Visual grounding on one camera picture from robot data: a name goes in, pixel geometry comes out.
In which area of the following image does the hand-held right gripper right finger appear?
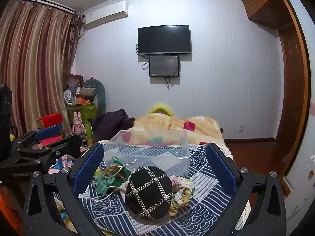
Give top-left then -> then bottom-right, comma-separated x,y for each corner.
205,142 -> 287,236

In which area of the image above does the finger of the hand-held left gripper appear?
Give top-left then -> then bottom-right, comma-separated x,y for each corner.
13,134 -> 82,171
14,125 -> 64,150

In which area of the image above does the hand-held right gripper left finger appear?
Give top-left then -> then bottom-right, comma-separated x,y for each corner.
22,143 -> 105,236

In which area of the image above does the green drawstring pouch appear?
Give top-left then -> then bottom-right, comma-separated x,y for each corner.
94,156 -> 131,195

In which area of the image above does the floral fabric scrunchie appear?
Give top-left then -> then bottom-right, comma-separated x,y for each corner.
168,175 -> 195,217

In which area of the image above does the clear plastic storage box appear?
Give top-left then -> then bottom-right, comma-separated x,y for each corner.
103,130 -> 190,179

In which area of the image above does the black studded pouch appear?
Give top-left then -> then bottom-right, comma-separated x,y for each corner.
125,166 -> 173,220

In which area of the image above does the red box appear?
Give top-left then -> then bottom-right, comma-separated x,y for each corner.
37,113 -> 64,129

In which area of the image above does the white lace bedspread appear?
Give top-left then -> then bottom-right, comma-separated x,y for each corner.
222,143 -> 235,164

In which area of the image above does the pink rabbit toy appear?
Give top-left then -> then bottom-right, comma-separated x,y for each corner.
72,112 -> 86,136

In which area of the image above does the green bottle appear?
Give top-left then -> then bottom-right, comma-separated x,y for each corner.
85,120 -> 93,141

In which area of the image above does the blue wave-patterned cloth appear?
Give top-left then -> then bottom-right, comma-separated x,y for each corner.
49,141 -> 252,236

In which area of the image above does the green storage box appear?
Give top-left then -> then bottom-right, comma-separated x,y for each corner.
66,102 -> 98,129

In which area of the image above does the pile of toys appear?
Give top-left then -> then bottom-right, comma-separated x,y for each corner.
63,73 -> 98,106

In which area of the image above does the dark clothes pile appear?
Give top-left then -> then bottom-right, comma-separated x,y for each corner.
91,108 -> 135,142

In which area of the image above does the striped brown curtain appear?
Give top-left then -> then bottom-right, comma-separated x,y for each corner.
0,0 -> 83,137

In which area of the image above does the green plush toy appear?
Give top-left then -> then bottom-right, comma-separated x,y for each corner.
83,79 -> 107,115

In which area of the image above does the yellow patterned blanket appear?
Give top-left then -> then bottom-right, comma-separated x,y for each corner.
126,115 -> 226,146

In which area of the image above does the yellow fuzzy object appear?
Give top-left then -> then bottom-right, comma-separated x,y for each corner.
148,104 -> 174,116

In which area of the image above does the white air conditioner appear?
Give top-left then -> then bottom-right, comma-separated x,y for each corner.
85,0 -> 129,29

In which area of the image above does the wooden wardrobe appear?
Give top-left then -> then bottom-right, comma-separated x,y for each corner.
241,0 -> 311,179

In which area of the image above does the white cord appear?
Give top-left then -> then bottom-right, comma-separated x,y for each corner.
92,159 -> 138,203

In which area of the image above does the black television cable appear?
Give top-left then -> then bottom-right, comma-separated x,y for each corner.
135,44 -> 150,71

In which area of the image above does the small black wall monitor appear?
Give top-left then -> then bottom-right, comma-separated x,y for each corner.
149,55 -> 179,77

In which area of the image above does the curtain rail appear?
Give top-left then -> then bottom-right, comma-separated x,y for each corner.
11,0 -> 77,15

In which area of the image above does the black wall television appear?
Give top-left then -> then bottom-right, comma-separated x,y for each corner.
137,25 -> 192,56

